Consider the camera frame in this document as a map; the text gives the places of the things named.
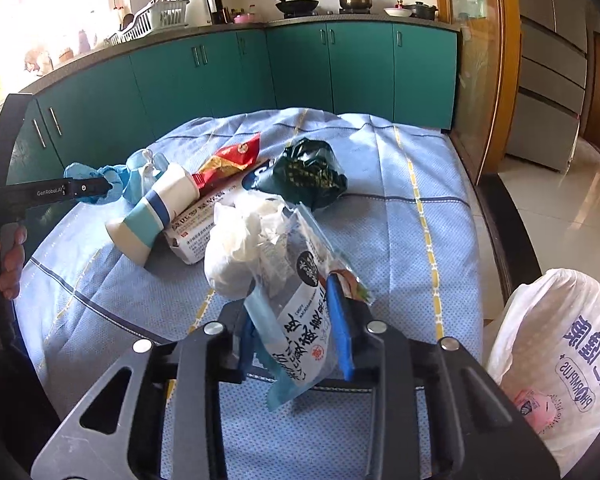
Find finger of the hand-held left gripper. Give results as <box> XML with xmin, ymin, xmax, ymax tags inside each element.
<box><xmin>66</xmin><ymin>176</ymin><xmax>115</xmax><ymax>203</ymax></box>

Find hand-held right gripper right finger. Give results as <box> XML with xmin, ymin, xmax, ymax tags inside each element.
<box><xmin>327</xmin><ymin>272</ymin><xmax>561</xmax><ymax>480</ymax></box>

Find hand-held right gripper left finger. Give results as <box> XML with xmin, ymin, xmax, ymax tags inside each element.
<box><xmin>30</xmin><ymin>305</ymin><xmax>261</xmax><ymax>480</ymax></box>

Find blue face mask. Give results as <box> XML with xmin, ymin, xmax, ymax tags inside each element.
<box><xmin>62</xmin><ymin>149</ymin><xmax>168</xmax><ymax>207</ymax></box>

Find clear food packet black label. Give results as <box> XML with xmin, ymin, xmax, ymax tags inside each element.
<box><xmin>242</xmin><ymin>202</ymin><xmax>376</xmax><ymax>408</ymax></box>

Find white blue striped paper cup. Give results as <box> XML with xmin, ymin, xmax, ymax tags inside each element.
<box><xmin>105</xmin><ymin>162</ymin><xmax>203</xmax><ymax>266</ymax></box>

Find white tissue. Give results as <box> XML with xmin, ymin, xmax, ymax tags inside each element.
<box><xmin>203</xmin><ymin>195</ymin><xmax>301</xmax><ymax>301</ymax></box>

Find white blue medicine box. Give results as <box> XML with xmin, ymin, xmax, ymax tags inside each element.
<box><xmin>162</xmin><ymin>159</ymin><xmax>277</xmax><ymax>266</ymax></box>

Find red snack packet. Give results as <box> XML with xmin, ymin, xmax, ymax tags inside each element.
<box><xmin>191</xmin><ymin>132</ymin><xmax>262</xmax><ymax>188</ymax></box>

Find dark green plastic bag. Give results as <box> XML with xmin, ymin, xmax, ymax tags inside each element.
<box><xmin>242</xmin><ymin>137</ymin><xmax>348</xmax><ymax>211</ymax></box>

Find bin with white plastic bag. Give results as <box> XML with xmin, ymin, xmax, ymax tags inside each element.
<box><xmin>485</xmin><ymin>267</ymin><xmax>600</xmax><ymax>480</ymax></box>

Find person's left hand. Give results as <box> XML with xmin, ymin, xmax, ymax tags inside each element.
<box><xmin>0</xmin><ymin>225</ymin><xmax>29</xmax><ymax>302</ymax></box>

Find blue cloth covered table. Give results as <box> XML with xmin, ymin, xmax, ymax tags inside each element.
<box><xmin>17</xmin><ymin>107</ymin><xmax>486</xmax><ymax>480</ymax></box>

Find white dish rack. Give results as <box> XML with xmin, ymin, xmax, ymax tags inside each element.
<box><xmin>107</xmin><ymin>0</ymin><xmax>191</xmax><ymax>43</ymax></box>

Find kitchen window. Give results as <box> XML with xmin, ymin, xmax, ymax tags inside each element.
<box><xmin>0</xmin><ymin>0</ymin><xmax>116</xmax><ymax>116</ymax></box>

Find dark round table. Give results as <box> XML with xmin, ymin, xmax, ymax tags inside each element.
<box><xmin>0</xmin><ymin>170</ymin><xmax>545</xmax><ymax>480</ymax></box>

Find white kettle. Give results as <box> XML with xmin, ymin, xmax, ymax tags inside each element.
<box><xmin>178</xmin><ymin>0</ymin><xmax>218</xmax><ymax>28</ymax></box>

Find teal lower kitchen cabinets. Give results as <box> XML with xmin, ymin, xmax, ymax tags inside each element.
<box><xmin>0</xmin><ymin>15</ymin><xmax>461</xmax><ymax>181</ymax></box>

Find black wok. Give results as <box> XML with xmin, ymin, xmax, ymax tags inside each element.
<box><xmin>269</xmin><ymin>0</ymin><xmax>321</xmax><ymax>16</ymax></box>

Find gas stove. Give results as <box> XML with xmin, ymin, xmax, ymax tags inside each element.
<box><xmin>280</xmin><ymin>7</ymin><xmax>381</xmax><ymax>19</ymax></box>

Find wood framed glass door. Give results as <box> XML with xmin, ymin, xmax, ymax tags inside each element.
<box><xmin>432</xmin><ymin>0</ymin><xmax>523</xmax><ymax>186</ymax></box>

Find grey refrigerator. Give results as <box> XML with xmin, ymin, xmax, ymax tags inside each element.
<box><xmin>505</xmin><ymin>0</ymin><xmax>600</xmax><ymax>173</ymax></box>

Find black lidded pot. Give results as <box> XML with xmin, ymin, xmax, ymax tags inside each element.
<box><xmin>410</xmin><ymin>1</ymin><xmax>439</xmax><ymax>21</ymax></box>

